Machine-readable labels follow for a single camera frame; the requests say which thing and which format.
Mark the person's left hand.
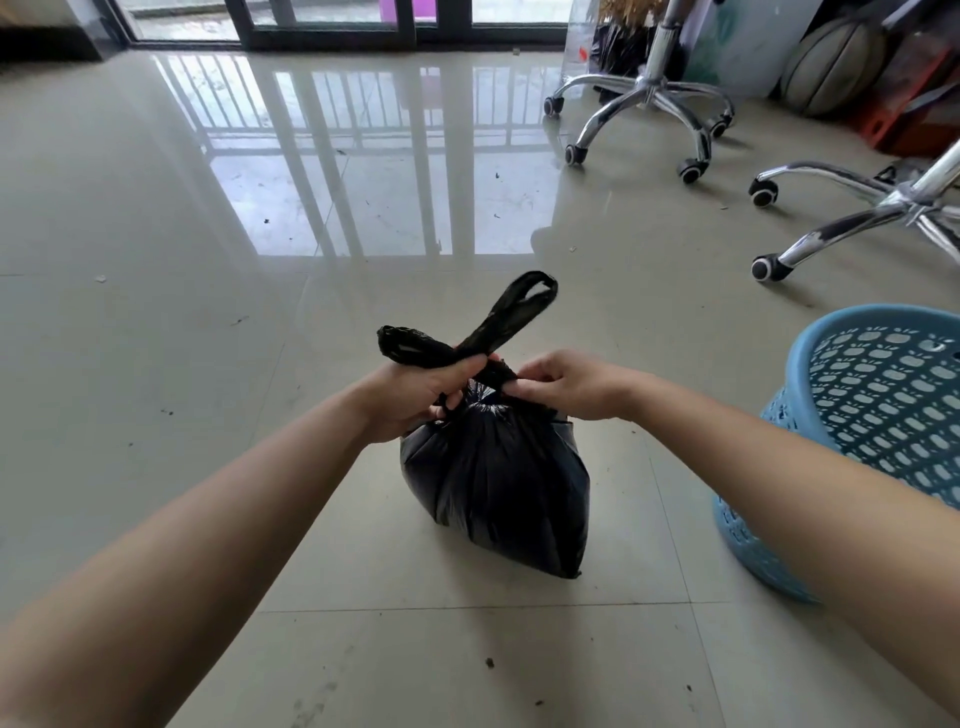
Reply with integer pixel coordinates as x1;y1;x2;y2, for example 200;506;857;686
356;353;500;445

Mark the person's right hand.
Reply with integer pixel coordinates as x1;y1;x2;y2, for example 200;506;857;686
500;348;639;423

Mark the greyish black garbage bag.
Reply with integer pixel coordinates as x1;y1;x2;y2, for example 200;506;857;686
376;270;592;580

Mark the person's left forearm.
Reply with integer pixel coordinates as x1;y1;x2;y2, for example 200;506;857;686
0;389;373;728

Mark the person's right forearm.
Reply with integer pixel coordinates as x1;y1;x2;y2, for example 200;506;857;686
622;371;960;718

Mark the dark plastic bag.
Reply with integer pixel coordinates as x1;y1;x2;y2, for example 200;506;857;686
590;22;688;103

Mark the blue slotted plastic basket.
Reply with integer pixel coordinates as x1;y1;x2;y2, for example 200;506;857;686
712;303;960;605

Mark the black office chair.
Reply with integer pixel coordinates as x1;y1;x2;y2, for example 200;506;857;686
542;0;736;187
747;138;960;284

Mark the large clear plastic bottle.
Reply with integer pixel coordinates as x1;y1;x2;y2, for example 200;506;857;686
560;0;601;84

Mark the orange gold curtain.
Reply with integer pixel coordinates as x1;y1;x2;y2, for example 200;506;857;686
598;0;669;28

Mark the white green stained board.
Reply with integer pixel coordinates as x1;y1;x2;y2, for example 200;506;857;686
682;0;825;103

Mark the worn brown basketball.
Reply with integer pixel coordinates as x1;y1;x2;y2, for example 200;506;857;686
779;16;890;119

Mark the red orange object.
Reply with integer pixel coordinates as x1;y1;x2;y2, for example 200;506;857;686
854;29;960;159

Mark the black window frame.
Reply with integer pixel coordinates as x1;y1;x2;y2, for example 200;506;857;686
104;0;575;52

